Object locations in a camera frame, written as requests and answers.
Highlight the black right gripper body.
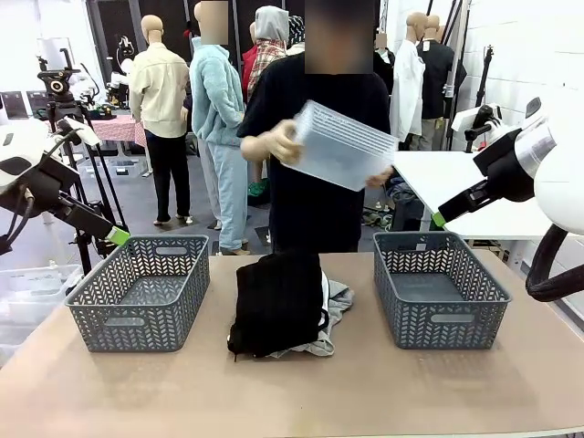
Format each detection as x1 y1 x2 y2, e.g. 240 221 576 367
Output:
473 129 537 203

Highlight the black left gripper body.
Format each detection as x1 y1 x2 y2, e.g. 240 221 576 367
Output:
26 157 83 214

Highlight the clear plastic box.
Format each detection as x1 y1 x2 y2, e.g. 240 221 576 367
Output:
279 99 401 193

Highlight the grey garment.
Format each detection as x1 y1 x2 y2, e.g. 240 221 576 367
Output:
268 278 355 359

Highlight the person's right forearm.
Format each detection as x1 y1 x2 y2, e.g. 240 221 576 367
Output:
240 131 277 163

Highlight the person's left hand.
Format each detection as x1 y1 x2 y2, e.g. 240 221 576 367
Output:
364 165 395 190

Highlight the person's right hand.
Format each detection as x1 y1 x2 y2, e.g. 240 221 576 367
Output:
267 120 307 166

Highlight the white table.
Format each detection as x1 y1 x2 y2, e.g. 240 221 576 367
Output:
391 150 584 266

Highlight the red checked tablecloth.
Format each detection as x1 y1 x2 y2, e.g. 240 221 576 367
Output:
86 113 148 148

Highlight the clear plastic storage bin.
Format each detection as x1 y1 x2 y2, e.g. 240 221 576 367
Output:
0 263 84 328

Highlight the black light stand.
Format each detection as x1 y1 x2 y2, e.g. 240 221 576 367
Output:
474 44 496 109

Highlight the mannequin in black shirt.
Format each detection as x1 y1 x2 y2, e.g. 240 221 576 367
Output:
417 15 458 151

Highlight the grey woven plastic basket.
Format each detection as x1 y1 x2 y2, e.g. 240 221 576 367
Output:
64 234 212 353
372 231 512 350

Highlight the mannequin in white shirt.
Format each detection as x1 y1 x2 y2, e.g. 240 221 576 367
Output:
391 12 428 151

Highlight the grey folded stand pole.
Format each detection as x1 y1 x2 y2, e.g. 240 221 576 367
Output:
444 0 474 151

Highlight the mannequin in cream jacket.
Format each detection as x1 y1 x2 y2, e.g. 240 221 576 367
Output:
129 14 193 227

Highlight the person in black t-shirt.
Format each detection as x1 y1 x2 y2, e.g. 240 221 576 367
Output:
236 0 405 255

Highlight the mannequin in light blue fleece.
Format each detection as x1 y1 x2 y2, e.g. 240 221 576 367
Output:
188 1 250 256

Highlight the mannequin in plaid shirt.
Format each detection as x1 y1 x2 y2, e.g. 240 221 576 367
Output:
241 5 293 104

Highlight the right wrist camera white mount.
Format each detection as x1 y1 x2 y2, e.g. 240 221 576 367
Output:
451 103 503 141

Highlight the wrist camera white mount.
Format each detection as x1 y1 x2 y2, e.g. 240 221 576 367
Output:
451 103 503 141
55 116 100 148

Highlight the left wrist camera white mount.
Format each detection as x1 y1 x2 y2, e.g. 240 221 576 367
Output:
55 116 100 148

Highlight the left arm black cable sleeve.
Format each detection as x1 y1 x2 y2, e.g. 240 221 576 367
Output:
0 186 37 256

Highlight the arm black cable sleeve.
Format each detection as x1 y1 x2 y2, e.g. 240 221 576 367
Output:
0 186 37 256
525 223 584 303

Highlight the right arm black cable sleeve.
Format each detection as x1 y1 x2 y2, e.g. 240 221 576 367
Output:
525 223 584 303

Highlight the black camera tripod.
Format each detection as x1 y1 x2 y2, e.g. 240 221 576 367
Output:
36 47 131 275

